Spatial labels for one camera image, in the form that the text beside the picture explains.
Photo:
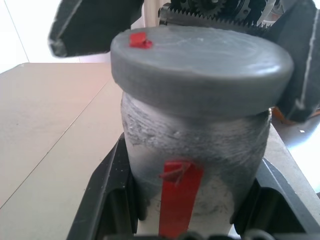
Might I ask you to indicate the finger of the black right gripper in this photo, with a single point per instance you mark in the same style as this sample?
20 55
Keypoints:
95 25
297 62

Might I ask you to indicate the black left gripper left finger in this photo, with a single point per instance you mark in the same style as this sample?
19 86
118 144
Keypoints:
110 190

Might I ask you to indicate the red tape strip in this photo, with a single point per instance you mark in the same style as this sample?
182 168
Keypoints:
178 200

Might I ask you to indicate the small red tape piece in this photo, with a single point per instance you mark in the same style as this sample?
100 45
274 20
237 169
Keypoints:
138 40

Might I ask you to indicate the grey jar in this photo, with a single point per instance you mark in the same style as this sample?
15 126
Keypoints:
200 140

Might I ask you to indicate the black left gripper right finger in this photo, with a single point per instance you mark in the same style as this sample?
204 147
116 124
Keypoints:
280 200

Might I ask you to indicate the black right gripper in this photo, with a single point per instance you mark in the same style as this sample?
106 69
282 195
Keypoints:
212 10

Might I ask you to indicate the grey jar lid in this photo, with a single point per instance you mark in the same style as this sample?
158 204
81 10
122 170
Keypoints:
200 67

